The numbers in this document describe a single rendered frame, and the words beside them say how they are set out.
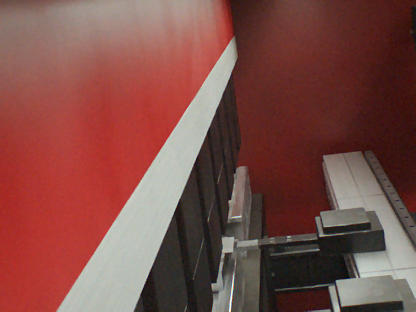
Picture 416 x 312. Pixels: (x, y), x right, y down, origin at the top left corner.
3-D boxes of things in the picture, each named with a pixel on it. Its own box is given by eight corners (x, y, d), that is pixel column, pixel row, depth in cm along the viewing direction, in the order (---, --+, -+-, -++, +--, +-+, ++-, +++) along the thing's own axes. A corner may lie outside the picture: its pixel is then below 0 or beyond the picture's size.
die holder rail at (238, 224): (230, 201, 230) (225, 168, 228) (251, 198, 229) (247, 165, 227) (220, 260, 181) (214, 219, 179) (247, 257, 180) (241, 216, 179)
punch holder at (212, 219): (164, 253, 118) (146, 140, 115) (223, 246, 117) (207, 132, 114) (149, 291, 104) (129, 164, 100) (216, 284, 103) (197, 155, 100)
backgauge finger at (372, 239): (236, 244, 154) (232, 219, 153) (377, 229, 152) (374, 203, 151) (233, 266, 143) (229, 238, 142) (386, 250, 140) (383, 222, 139)
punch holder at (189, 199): (143, 307, 99) (121, 173, 96) (214, 299, 98) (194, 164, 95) (121, 364, 84) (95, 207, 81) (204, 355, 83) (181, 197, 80)
